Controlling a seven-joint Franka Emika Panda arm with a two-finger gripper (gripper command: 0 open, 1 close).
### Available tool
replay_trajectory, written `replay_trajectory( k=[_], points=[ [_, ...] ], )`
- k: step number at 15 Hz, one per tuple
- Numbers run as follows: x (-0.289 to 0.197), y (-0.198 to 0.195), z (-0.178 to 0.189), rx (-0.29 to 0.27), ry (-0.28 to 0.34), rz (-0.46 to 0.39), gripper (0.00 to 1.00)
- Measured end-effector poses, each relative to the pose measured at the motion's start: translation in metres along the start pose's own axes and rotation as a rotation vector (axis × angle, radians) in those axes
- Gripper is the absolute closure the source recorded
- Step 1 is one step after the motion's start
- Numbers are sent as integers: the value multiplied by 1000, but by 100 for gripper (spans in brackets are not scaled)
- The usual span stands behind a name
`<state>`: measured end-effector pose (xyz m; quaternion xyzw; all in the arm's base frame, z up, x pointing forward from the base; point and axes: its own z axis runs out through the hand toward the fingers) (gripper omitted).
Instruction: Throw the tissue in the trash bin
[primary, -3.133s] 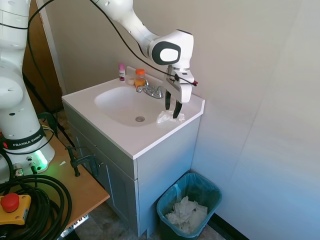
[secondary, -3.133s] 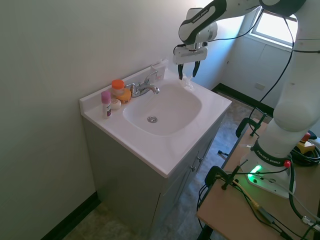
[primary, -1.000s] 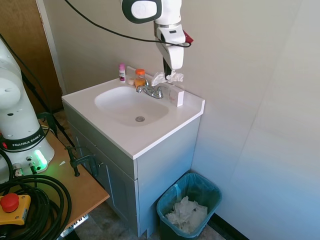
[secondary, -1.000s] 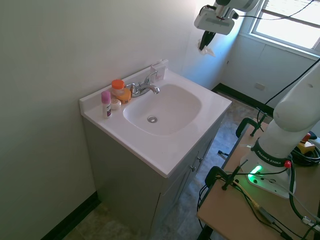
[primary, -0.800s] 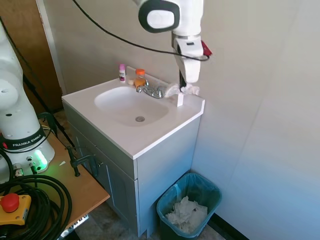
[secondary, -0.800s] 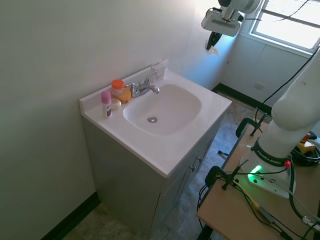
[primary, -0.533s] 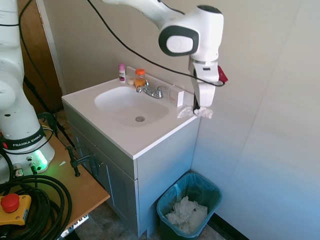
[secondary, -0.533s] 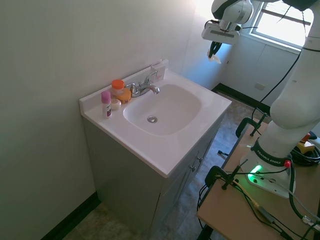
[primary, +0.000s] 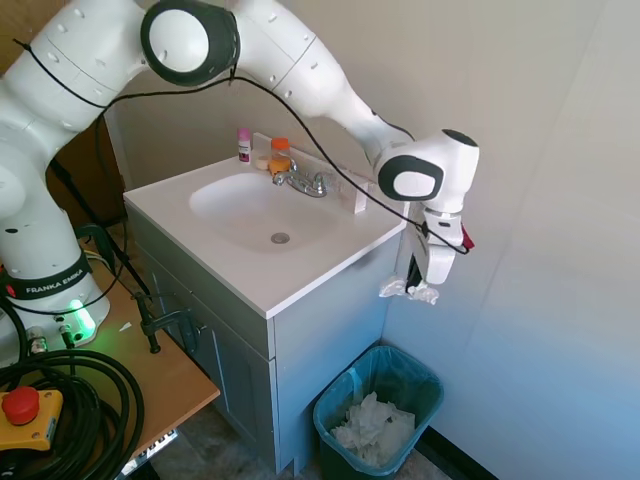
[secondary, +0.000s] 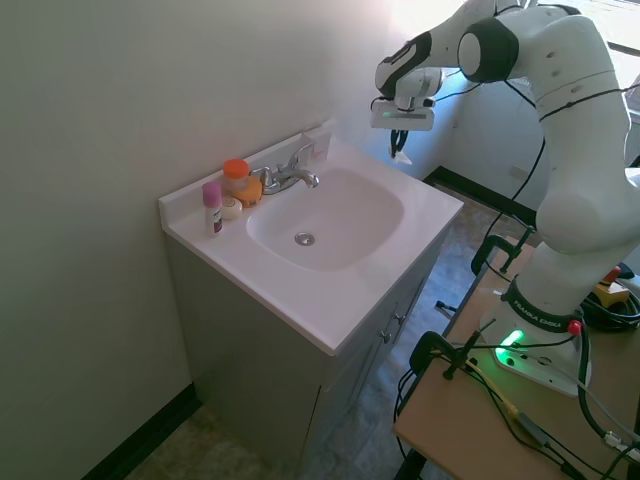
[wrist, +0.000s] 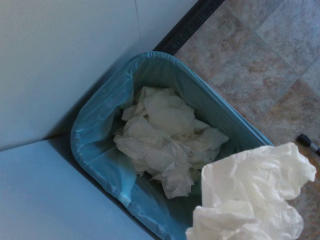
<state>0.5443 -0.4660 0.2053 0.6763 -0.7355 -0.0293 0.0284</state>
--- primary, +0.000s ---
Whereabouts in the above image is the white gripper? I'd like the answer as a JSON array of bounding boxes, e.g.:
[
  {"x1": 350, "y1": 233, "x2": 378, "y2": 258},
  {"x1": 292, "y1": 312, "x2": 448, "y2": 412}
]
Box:
[{"x1": 406, "y1": 208, "x2": 465, "y2": 296}]

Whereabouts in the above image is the white tissue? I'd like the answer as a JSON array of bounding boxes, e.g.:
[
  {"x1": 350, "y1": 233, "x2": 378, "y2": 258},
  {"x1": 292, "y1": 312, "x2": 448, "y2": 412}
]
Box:
[{"x1": 376, "y1": 271, "x2": 442, "y2": 307}]

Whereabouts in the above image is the teal lined trash bin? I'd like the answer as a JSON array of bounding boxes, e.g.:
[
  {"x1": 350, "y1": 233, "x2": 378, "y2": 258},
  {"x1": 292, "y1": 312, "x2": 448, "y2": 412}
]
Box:
[{"x1": 312, "y1": 344, "x2": 446, "y2": 477}]

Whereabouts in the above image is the grey vanity cabinet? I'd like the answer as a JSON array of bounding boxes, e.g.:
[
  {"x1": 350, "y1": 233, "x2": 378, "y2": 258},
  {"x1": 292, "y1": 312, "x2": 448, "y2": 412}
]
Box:
[{"x1": 126, "y1": 203, "x2": 407, "y2": 477}]

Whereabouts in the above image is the pile of used white tissues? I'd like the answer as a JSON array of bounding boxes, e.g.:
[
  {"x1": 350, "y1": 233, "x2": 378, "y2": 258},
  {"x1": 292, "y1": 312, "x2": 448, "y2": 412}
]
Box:
[{"x1": 329, "y1": 391, "x2": 418, "y2": 462}]

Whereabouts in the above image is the clear jar with orange lid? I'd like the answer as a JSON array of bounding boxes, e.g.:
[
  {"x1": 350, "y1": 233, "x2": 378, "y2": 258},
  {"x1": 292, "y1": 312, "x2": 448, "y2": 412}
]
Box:
[{"x1": 269, "y1": 137, "x2": 292, "y2": 164}]

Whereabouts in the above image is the white vanity sink top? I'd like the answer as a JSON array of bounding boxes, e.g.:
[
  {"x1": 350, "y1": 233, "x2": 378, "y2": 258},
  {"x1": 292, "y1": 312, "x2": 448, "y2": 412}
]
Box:
[{"x1": 122, "y1": 131, "x2": 409, "y2": 322}]

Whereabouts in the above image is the pink capped deodorant stick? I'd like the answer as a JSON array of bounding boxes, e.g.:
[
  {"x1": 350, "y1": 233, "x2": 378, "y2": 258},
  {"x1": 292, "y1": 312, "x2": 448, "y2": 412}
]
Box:
[{"x1": 236, "y1": 127, "x2": 254, "y2": 166}]

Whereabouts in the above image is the black C clamp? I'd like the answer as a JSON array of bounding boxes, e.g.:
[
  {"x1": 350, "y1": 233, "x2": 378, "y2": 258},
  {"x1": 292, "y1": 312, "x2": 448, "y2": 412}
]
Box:
[{"x1": 131, "y1": 291, "x2": 197, "y2": 355}]

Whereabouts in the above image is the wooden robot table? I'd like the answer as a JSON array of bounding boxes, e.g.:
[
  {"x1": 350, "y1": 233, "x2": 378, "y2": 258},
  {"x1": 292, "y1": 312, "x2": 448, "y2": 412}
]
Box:
[{"x1": 0, "y1": 223, "x2": 222, "y2": 480}]

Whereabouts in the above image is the yellow emergency stop box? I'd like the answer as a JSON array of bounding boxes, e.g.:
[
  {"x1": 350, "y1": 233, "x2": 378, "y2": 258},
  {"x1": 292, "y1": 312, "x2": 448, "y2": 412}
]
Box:
[{"x1": 0, "y1": 388, "x2": 66, "y2": 452}]

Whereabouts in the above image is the chrome two-handle faucet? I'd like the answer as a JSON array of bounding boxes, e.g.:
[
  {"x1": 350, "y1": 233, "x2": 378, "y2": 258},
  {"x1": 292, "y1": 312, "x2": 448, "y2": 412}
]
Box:
[{"x1": 270, "y1": 156, "x2": 332, "y2": 199}]

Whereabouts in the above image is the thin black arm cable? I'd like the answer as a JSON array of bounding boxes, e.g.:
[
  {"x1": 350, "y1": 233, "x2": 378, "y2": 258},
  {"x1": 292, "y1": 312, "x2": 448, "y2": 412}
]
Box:
[{"x1": 11, "y1": 38, "x2": 474, "y2": 257}]

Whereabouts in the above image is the coiled thick black cable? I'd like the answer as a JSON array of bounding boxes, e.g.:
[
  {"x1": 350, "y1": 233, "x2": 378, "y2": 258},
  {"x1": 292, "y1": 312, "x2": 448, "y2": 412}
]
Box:
[{"x1": 0, "y1": 298, "x2": 147, "y2": 480}]

